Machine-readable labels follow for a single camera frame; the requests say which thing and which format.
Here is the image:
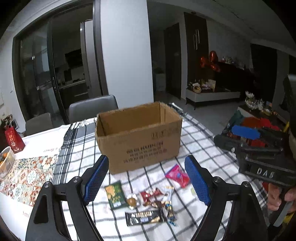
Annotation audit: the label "pale green candy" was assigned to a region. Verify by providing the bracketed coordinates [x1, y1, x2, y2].
[191, 187, 198, 200]

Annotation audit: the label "green snack packet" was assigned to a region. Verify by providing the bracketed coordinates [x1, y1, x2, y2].
[104, 181, 128, 210]

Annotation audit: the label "colourful foil candies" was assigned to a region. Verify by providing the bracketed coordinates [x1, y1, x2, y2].
[161, 201, 177, 226]

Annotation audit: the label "white gold small candy bar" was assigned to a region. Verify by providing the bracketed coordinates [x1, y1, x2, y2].
[162, 186, 175, 203]

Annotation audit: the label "pink hawthorn snack packet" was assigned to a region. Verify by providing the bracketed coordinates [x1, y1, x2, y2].
[165, 164, 190, 188]

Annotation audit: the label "round golden jelly cup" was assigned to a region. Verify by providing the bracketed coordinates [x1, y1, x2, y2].
[126, 193, 140, 210]

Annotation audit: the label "black gold snack bar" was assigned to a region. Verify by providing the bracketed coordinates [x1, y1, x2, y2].
[125, 209, 164, 226]

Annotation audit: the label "red candy wrapper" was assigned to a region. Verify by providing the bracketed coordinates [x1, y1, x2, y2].
[140, 188, 163, 206]

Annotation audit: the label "person's right hand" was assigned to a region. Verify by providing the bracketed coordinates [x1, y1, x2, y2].
[267, 183, 296, 213]

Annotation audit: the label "green cloth on chair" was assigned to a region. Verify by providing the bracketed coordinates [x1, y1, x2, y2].
[227, 110, 245, 130]

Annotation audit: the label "patterned floral table mat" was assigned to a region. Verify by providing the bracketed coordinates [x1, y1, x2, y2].
[1, 155, 58, 206]

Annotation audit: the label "white low tv cabinet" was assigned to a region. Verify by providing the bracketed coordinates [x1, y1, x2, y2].
[185, 89, 240, 109]

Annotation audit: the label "clear bowl of food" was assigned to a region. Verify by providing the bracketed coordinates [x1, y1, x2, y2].
[0, 146, 15, 178]

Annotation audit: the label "black white plaid tablecloth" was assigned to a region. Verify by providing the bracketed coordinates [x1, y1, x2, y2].
[52, 111, 267, 240]

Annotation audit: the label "red heart balloons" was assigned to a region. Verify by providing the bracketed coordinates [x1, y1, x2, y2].
[200, 51, 220, 72]

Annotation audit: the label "red gift bag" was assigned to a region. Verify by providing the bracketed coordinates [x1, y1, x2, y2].
[5, 126, 25, 153]

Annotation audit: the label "grey dining chair left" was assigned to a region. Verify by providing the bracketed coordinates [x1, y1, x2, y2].
[25, 113, 54, 136]

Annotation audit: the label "grey dining chair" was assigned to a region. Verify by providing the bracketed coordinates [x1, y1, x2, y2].
[69, 95, 118, 123]
[25, 113, 54, 136]

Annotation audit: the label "grey dining chair right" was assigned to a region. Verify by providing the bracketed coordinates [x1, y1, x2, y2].
[69, 95, 118, 123]

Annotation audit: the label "brown cardboard box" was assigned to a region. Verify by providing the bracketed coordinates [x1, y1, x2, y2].
[95, 102, 182, 175]

